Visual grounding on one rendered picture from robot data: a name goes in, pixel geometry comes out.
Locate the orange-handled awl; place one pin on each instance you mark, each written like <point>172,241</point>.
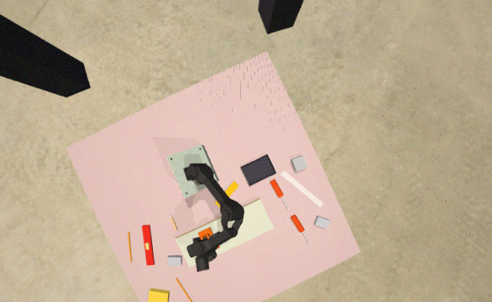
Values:
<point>298,225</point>
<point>277,189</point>

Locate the white flat bar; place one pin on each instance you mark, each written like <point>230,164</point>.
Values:
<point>301,188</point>

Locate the beige panel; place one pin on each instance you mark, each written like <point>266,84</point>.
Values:
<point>256,222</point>

